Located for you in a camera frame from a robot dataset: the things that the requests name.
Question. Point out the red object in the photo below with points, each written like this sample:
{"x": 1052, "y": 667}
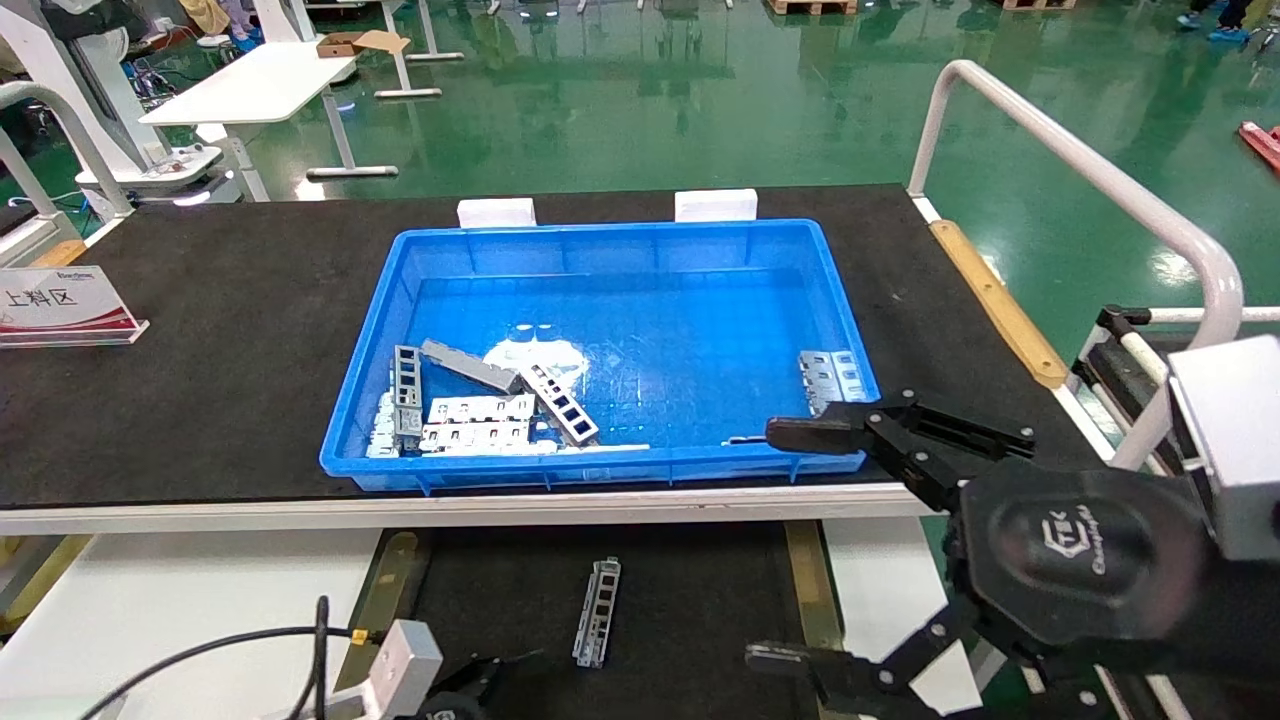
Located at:
{"x": 1262, "y": 145}

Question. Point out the flat white slotted plate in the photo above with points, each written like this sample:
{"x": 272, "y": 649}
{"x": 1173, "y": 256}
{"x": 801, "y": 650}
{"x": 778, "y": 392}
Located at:
{"x": 480, "y": 408}
{"x": 475, "y": 436}

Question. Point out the long grey metal bar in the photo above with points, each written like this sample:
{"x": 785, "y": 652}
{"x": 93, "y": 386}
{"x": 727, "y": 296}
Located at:
{"x": 470, "y": 365}

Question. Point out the grey slotted channel bracket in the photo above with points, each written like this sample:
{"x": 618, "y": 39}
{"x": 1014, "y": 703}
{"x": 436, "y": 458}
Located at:
{"x": 407, "y": 395}

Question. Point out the acrylic sign with red stripe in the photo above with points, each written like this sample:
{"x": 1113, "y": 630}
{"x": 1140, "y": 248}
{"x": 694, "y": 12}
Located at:
{"x": 60, "y": 305}

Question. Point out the blue plastic parts bin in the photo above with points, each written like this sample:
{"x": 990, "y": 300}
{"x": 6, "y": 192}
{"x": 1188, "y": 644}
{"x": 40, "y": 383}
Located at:
{"x": 680, "y": 300}

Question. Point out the yellow wooden edge strip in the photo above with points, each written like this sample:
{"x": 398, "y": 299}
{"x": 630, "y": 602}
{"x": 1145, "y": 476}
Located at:
{"x": 60, "y": 253}
{"x": 1000, "y": 305}

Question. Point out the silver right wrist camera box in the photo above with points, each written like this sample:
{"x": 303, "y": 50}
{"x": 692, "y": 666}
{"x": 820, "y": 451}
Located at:
{"x": 1235, "y": 450}

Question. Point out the yellow garment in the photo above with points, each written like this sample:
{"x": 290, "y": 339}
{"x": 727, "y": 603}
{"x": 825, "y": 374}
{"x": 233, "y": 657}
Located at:
{"x": 205, "y": 15}

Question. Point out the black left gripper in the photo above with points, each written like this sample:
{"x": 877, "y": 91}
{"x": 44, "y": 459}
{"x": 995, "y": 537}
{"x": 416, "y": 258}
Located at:
{"x": 448, "y": 708}

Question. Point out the slotted grey metal bracket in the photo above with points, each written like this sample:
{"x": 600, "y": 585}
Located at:
{"x": 598, "y": 610}

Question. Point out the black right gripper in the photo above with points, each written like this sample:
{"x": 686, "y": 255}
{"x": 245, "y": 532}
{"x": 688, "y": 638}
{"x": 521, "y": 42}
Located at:
{"x": 1080, "y": 570}

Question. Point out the white table leg frame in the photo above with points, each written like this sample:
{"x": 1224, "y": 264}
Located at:
{"x": 405, "y": 92}

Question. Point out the short thin metal strip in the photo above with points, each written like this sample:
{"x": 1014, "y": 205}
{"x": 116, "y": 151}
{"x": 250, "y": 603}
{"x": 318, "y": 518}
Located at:
{"x": 750, "y": 439}

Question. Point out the small white metal bracket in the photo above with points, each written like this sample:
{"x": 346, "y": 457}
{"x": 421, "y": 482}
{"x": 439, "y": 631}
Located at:
{"x": 383, "y": 430}

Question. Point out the cardboard box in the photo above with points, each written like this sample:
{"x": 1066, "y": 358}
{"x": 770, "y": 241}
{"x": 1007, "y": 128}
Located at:
{"x": 350, "y": 44}

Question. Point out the perforated metal plate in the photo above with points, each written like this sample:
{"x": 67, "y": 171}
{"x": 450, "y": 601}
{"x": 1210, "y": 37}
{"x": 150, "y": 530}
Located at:
{"x": 818, "y": 380}
{"x": 850, "y": 375}

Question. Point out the white table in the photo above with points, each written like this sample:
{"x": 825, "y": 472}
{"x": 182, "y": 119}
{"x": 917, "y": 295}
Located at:
{"x": 260, "y": 85}

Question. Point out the white tubular railing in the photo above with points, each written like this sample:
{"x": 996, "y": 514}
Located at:
{"x": 105, "y": 178}
{"x": 1100, "y": 175}

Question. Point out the wooden pallet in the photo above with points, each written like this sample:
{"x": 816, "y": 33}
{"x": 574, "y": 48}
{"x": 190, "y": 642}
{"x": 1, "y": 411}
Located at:
{"x": 1040, "y": 4}
{"x": 810, "y": 6}

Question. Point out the bracket with square holes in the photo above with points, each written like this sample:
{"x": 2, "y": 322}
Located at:
{"x": 562, "y": 405}

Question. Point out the white foam block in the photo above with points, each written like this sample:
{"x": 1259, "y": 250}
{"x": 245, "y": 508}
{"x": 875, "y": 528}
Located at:
{"x": 716, "y": 205}
{"x": 497, "y": 212}

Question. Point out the brass strip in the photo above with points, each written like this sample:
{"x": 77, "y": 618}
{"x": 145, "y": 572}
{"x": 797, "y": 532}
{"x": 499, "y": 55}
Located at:
{"x": 812, "y": 590}
{"x": 390, "y": 580}

